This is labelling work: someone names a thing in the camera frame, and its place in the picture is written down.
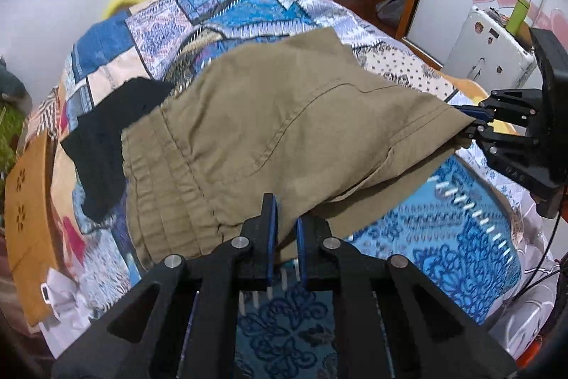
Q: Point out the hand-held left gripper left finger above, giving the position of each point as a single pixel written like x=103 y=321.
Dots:
x=271 y=237

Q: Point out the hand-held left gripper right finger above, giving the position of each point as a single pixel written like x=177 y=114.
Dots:
x=301 y=246

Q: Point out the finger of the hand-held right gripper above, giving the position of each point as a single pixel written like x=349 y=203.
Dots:
x=471 y=111
x=471 y=131

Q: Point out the khaki shorts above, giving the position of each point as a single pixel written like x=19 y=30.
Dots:
x=275 y=126

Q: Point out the white appliance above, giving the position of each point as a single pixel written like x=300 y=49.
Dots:
x=486 y=50

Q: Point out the green bottle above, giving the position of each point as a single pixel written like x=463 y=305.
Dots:
x=518 y=16

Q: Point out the grey bag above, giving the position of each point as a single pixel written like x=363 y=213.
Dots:
x=391 y=10

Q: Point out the black cloth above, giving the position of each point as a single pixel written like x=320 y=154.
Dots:
x=106 y=139

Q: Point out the blue patchwork blanket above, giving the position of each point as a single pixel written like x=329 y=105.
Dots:
x=248 y=32

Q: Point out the wooden headboard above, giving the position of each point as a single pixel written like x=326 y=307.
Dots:
x=31 y=223

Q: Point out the yellow pillow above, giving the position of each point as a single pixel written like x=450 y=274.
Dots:
x=120 y=1

